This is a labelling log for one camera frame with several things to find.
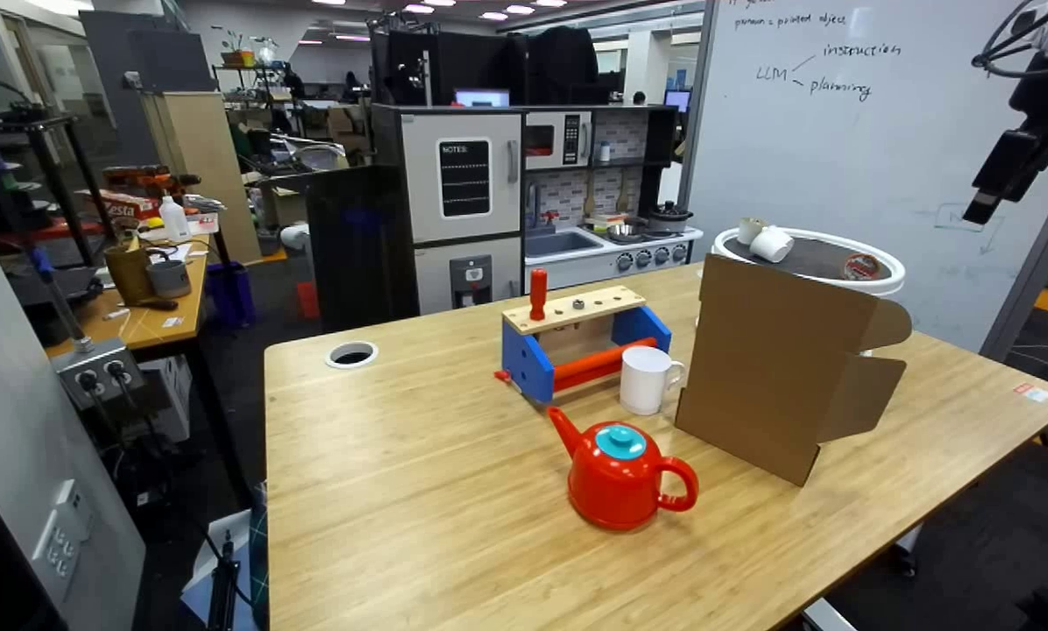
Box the toy play kitchen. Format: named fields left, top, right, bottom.
left=368, top=107, right=701, bottom=311

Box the brown cardboard box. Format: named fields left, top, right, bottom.
left=677, top=255, right=911, bottom=484

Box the blue wooden toy workbench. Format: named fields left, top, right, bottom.
left=499, top=270, right=674, bottom=406

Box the whiteboard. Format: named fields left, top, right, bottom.
left=682, top=0, right=1048, bottom=353

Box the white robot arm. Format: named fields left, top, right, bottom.
left=965, top=0, right=1048, bottom=225

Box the wooden side desk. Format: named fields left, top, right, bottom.
left=80, top=241, right=211, bottom=358

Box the white ceramic mug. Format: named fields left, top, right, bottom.
left=620, top=349, right=682, bottom=416

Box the grey power outlet box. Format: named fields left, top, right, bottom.
left=53, top=339, right=144, bottom=409

